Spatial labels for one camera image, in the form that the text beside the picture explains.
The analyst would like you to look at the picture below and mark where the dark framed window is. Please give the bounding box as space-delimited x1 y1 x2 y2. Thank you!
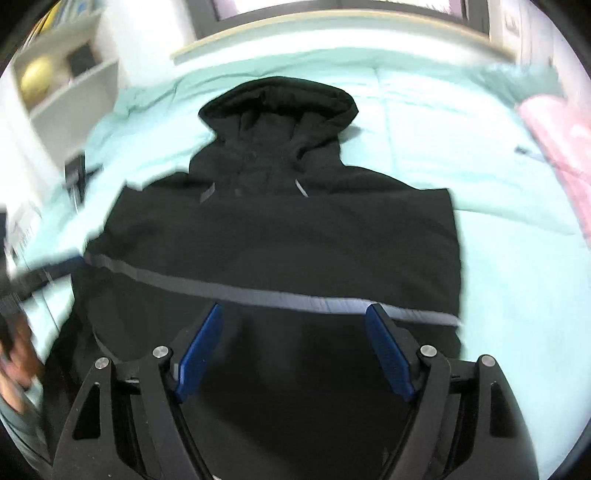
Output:
198 0 490 35

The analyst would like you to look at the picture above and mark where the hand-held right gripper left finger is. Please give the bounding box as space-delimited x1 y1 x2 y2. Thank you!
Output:
48 302 225 480

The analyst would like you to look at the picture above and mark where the phone on black stand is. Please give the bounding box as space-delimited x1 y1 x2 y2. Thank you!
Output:
62 154 100 208

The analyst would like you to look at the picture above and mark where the person's left forearm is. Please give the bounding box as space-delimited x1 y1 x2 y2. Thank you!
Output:
0 392 49 464

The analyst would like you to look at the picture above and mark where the teal pillow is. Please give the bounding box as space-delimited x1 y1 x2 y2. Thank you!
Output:
475 62 566 104

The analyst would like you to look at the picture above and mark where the pink pillow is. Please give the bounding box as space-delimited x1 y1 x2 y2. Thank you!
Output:
515 95 591 241

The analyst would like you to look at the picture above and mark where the person's left hand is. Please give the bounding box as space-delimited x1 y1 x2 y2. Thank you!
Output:
0 332 45 412

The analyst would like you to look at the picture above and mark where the wooden window sill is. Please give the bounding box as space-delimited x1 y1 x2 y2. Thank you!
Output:
172 7 515 65

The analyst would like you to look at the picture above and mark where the white bookshelf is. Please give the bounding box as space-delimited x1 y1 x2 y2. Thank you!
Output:
11 0 123 162

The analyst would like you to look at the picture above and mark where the black hooded jacket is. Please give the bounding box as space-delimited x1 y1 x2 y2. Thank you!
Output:
71 78 465 480

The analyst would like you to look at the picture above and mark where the teal quilt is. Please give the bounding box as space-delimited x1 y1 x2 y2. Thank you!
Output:
18 44 591 480

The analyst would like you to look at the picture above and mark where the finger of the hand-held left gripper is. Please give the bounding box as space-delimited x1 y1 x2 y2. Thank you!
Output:
14 255 87 289

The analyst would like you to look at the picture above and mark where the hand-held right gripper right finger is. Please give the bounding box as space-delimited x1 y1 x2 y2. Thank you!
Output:
364 302 542 480

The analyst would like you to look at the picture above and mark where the yellow globe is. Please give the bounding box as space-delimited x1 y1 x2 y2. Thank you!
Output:
21 56 52 104

